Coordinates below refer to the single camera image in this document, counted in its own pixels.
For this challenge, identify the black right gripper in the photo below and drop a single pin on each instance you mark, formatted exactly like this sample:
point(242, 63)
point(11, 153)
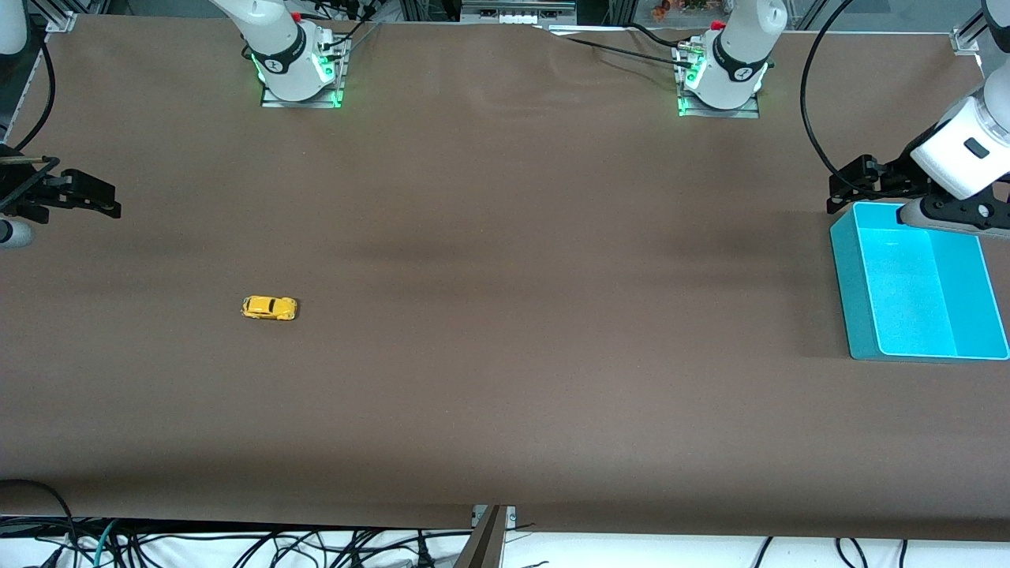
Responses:
point(17, 189)

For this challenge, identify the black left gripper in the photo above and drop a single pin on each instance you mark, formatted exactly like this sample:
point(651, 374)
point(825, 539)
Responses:
point(897, 177)

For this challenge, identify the yellow beetle toy car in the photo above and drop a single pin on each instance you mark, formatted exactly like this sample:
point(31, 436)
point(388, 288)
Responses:
point(268, 308)

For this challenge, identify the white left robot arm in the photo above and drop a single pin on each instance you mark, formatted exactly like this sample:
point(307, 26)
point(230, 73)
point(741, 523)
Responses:
point(738, 47)

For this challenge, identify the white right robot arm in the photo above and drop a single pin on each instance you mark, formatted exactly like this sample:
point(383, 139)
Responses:
point(276, 47)

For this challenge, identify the teal plastic storage bin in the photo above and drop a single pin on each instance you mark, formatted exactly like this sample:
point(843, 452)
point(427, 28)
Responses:
point(907, 300)

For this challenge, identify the orange background objects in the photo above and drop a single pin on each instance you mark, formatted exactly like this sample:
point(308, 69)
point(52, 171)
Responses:
point(663, 9)

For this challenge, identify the brown table cover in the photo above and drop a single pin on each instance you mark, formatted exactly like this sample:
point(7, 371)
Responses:
point(505, 315)

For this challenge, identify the white power strip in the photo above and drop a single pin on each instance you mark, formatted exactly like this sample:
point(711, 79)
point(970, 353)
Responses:
point(513, 16)

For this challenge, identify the table edge support beam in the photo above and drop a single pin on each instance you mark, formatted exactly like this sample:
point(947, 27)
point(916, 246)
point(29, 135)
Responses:
point(485, 544)

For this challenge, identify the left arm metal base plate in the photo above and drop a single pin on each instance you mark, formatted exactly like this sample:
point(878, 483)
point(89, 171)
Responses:
point(750, 113)

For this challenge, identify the aluminium frame corner bracket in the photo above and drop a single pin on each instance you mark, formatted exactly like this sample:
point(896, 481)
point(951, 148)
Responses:
point(61, 22)
point(966, 41)

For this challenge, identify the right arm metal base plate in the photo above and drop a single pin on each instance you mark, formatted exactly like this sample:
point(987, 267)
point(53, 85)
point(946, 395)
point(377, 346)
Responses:
point(272, 102)

